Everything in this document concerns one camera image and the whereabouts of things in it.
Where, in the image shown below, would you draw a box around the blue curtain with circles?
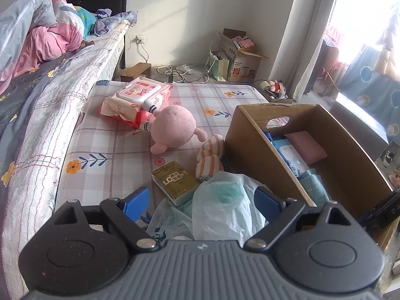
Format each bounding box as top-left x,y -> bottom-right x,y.
338,45 -> 400,137

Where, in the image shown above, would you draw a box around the white curtain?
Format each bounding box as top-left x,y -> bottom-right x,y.
269,0 -> 342,102

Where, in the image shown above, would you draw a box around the brown cardboard box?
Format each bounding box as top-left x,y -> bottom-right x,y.
224,104 -> 400,252

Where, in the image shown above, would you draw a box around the white cables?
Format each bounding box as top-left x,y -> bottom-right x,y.
142,42 -> 211,84

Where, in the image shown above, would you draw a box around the bed with grey sheet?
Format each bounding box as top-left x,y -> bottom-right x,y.
0,19 -> 131,300

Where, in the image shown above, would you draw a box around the small doll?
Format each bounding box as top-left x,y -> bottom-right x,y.
269,79 -> 288,96

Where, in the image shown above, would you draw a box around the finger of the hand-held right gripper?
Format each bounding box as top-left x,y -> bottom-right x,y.
359,189 -> 400,229

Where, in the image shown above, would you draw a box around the pink and blue quilt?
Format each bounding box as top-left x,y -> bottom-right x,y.
0,0 -> 138,96

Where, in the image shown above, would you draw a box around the pink wipes packet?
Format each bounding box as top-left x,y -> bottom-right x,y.
99,95 -> 157,129

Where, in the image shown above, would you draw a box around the pink foam pad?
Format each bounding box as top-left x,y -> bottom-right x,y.
284,131 -> 327,165

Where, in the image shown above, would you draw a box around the blue wet wipes pack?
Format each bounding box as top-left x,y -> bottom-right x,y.
262,129 -> 286,146

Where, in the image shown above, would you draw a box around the pink plush toy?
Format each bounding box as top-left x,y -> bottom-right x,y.
137,100 -> 207,155

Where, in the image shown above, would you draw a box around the teal towel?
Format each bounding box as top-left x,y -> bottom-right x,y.
297,168 -> 332,207

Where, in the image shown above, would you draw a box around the olive tissue pack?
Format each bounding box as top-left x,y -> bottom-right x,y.
151,160 -> 201,206

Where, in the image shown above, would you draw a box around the orange striped cloth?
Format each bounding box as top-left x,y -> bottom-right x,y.
195,134 -> 225,182

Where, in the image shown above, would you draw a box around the large printed cardboard box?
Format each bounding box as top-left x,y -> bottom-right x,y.
215,29 -> 270,83

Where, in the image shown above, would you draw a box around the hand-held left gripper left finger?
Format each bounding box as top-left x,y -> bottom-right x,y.
53,186 -> 160,252

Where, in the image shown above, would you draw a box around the red white wet wipes pack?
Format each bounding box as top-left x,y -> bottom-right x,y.
115,76 -> 173,112

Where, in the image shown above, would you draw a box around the translucent plastic bag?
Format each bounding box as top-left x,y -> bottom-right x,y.
147,171 -> 267,245

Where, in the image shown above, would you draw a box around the light blue bandage box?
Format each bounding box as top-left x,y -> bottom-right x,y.
272,137 -> 308,176

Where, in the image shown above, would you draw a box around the pink packets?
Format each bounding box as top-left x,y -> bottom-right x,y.
232,35 -> 254,48

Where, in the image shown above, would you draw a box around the small wooden stool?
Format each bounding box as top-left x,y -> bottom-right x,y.
120,63 -> 152,84

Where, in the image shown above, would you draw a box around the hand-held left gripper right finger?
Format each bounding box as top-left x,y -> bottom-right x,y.
244,186 -> 352,252

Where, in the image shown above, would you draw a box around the small low cardboard box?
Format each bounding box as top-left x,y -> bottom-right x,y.
262,87 -> 295,104

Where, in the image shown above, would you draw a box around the pale green paper bag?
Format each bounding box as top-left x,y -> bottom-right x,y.
214,58 -> 231,81

